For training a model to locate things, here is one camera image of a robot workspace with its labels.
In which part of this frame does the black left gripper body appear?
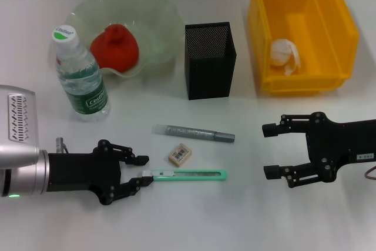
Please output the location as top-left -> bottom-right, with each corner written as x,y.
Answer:
46,139 -> 123,207

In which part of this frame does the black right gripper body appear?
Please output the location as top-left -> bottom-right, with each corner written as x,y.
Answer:
304,111 -> 376,183

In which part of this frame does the white paper ball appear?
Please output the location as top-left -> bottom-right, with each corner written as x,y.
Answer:
270,38 -> 302,76

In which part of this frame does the clear green-label water bottle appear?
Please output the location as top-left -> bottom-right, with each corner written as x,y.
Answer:
48,24 -> 112,122

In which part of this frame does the red-orange toy orange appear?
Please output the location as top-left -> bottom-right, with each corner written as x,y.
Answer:
89,23 -> 140,73

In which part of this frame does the beige eraser with barcode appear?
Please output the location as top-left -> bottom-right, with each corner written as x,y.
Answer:
167,142 -> 193,168

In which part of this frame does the green utility knife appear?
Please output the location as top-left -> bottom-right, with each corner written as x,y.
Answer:
142,169 -> 228,183

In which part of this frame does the silver glitter pen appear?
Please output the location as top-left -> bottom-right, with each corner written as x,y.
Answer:
152,123 -> 236,144

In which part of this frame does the black mesh pen holder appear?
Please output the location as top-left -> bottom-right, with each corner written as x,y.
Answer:
184,21 -> 238,101

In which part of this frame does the translucent wavy fruit plate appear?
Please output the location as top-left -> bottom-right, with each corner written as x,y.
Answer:
66,0 -> 183,80

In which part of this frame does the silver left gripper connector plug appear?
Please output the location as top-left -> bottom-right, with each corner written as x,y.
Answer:
55,136 -> 66,155

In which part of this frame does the yellow plastic bin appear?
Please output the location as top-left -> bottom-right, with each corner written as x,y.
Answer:
247,0 -> 361,96

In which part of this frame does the thin right gripper cable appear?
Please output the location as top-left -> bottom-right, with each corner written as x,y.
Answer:
363,165 -> 376,182

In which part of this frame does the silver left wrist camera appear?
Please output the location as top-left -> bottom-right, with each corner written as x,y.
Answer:
0,84 -> 41,171

